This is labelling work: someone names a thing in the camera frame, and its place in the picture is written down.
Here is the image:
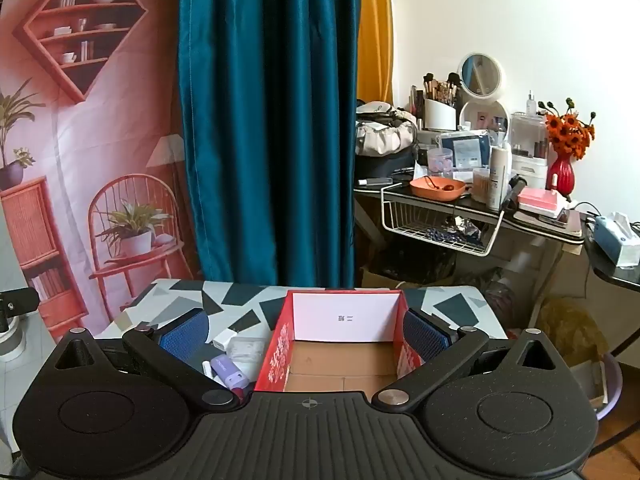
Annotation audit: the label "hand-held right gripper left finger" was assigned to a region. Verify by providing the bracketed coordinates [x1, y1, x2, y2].
[54, 307, 242, 411]

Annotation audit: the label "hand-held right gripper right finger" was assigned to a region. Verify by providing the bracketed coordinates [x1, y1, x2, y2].
[370, 307, 558, 411]

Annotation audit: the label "lilac plastic bottle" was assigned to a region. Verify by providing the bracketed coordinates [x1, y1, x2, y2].
[210, 354, 249, 390]

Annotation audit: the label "clear plastic case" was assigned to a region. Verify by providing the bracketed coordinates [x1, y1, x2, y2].
[227, 337, 266, 366]

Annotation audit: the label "red cardboard box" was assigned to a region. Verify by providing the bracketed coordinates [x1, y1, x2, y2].
[254, 287, 426, 393]

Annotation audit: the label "white round stand base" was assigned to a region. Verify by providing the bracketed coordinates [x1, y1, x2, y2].
[0, 316, 27, 363]

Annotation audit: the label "silver foil packet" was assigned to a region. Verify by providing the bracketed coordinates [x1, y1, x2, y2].
[452, 217, 483, 241]

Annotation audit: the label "grey desk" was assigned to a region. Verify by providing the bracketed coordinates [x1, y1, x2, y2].
[352, 182, 588, 311]

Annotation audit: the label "yellowish plastic bag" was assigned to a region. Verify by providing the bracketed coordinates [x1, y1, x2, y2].
[537, 297, 608, 366]

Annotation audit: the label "orange bowl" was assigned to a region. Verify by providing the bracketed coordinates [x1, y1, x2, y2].
[410, 176, 473, 200]

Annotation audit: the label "cotton swab box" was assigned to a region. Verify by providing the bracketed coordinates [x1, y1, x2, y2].
[472, 167, 493, 204]

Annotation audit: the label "black bag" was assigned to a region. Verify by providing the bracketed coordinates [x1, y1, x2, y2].
[354, 147, 421, 188]

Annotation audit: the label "black round device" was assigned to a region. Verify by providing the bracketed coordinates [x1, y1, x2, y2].
[502, 176, 528, 211]

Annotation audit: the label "clear jar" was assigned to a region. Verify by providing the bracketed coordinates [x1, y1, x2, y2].
[426, 147, 455, 181]

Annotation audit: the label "white spray bottle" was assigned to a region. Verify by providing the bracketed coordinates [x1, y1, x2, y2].
[487, 142, 513, 211]

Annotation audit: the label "pink flat box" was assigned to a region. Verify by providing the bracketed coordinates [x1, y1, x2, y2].
[517, 186, 561, 208]

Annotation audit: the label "blue packet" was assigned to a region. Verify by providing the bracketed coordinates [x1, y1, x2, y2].
[440, 132, 493, 171]

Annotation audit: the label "lavender plastic basin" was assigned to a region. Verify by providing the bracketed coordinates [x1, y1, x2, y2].
[595, 352, 623, 421]

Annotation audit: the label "printed pink backdrop cloth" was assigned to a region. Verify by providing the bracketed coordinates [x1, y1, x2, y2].
[0, 0, 201, 346]

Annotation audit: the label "beige fabric bag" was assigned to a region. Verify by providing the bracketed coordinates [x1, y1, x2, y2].
[356, 120, 418, 157]

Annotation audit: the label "red vase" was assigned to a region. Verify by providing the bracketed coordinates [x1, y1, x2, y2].
[547, 152, 577, 197]

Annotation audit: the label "blue tissue box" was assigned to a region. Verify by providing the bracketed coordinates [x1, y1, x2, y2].
[594, 212, 640, 267]

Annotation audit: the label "white brush holder cup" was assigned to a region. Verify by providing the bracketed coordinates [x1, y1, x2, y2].
[424, 97, 458, 131]

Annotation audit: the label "clear cosmetics organizer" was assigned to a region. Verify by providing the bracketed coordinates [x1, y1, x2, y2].
[507, 112, 551, 191]

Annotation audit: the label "teal curtain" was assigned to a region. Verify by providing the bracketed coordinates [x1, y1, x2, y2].
[177, 0, 362, 288]

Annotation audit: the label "bunch of makeup brushes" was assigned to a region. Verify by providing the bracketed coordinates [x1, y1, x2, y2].
[422, 72, 463, 108]

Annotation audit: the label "orange artificial flowers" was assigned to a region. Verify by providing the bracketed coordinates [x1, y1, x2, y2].
[540, 97, 597, 161]

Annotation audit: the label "white round vanity mirror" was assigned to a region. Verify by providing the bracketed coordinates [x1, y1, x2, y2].
[456, 52, 512, 136]

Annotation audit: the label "yellow curtain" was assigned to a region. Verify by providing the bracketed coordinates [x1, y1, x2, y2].
[357, 0, 394, 103]

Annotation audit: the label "white wire basket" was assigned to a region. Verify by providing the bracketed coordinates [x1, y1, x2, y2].
[380, 185, 506, 258]

